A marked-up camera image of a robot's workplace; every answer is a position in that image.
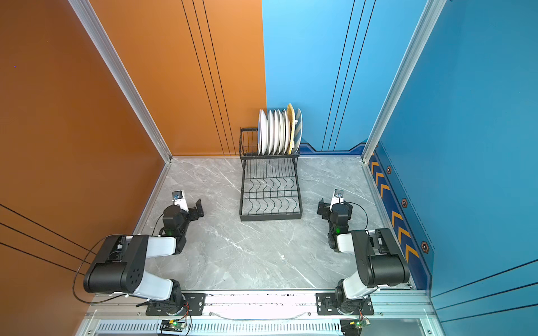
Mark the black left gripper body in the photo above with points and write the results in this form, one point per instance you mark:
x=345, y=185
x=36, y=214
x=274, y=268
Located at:
x=185, y=216

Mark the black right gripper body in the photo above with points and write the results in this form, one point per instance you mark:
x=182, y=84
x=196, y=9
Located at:
x=332, y=227

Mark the blue striped plate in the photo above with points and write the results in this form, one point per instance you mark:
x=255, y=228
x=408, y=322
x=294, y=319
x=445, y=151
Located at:
x=263, y=133
x=298, y=131

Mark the white plate red characters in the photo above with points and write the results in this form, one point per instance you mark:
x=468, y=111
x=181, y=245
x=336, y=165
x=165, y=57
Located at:
x=286, y=132

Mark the yellow woven tray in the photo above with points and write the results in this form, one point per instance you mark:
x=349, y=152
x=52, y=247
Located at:
x=292, y=125

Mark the green rimmed white plate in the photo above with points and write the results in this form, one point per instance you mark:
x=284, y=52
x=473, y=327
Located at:
x=269, y=125

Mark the orange sunburst plate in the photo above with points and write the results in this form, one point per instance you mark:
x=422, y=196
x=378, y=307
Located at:
x=277, y=131

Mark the white flower outline plate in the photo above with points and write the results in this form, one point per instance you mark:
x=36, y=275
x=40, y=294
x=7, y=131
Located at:
x=273, y=130

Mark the cream floral plate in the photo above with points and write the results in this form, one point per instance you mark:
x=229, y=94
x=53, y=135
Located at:
x=282, y=132

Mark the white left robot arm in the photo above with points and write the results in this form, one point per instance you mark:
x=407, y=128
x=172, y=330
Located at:
x=119, y=266

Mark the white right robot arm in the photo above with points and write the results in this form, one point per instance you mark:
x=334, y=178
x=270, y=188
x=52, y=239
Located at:
x=379, y=259

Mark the green circuit board left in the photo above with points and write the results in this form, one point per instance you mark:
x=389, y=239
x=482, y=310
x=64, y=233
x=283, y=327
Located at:
x=173, y=327

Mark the circuit board right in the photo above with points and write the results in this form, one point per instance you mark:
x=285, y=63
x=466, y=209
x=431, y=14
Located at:
x=351, y=327

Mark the black wire dish rack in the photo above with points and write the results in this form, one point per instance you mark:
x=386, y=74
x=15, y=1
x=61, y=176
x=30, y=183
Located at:
x=270, y=188

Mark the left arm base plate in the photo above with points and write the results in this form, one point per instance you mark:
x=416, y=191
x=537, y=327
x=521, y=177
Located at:
x=191, y=304

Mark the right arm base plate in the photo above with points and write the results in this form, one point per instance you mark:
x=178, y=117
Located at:
x=328, y=304

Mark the aluminium front rail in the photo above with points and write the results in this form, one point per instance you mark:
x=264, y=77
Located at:
x=288, y=312

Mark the aluminium corner post right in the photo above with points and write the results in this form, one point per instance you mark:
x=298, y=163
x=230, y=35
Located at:
x=421, y=35

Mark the aluminium corner post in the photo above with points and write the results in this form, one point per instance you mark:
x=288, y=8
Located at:
x=421, y=35
x=95, y=30

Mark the aluminium corner post left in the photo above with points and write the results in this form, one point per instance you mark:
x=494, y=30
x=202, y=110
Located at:
x=95, y=30

